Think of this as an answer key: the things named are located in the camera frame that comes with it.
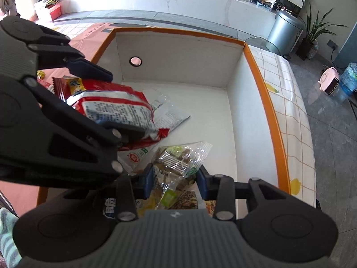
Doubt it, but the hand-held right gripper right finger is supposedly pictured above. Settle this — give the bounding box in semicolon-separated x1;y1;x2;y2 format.
196;164;292;222

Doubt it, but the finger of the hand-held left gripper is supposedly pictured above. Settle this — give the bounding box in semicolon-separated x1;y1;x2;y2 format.
0;77;147;190
28;32;114;82

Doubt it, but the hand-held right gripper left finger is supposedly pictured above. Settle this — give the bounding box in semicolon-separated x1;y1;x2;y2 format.
115;164;155;222

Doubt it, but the red and white nut packet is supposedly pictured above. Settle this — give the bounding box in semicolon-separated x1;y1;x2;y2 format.
173;190;216;216

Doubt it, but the large red snack packet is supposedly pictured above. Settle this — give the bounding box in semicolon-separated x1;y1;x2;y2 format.
53;77;170;151

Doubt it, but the clear packet of brown snacks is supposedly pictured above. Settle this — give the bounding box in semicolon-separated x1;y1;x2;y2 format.
152;141;213;210

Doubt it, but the bread packet with blue label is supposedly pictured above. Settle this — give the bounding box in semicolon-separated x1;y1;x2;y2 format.
103;195;146;220

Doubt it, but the long white snack packet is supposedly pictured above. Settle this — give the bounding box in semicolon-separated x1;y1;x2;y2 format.
117;89;191;174

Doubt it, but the orange cardboard box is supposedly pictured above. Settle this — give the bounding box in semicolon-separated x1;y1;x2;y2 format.
36;27;292;218

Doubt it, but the small red snack packet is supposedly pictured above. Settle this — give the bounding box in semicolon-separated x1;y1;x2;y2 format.
37;79;54;92

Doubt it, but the red storage box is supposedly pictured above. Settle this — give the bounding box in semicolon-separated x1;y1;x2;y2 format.
47;4;62;21

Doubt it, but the white marble television console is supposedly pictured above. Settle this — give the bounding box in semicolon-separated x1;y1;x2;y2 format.
35;0;279;38

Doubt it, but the teal striped blanket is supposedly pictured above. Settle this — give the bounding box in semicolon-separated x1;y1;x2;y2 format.
0;207;23;268

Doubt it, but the pink heater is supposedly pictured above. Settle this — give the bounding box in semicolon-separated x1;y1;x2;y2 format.
318;66;341;95

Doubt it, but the silver trash bin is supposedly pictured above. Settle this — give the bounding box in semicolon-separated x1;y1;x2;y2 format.
267;10;304;56

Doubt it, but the potted long leaf plant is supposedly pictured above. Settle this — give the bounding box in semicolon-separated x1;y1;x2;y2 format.
296;0;349;60

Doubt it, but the large blue water bottle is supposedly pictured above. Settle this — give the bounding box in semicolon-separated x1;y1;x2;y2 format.
333;62;357;102

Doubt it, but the blue grey cabinet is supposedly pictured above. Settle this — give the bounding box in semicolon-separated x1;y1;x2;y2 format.
333;25;357;67

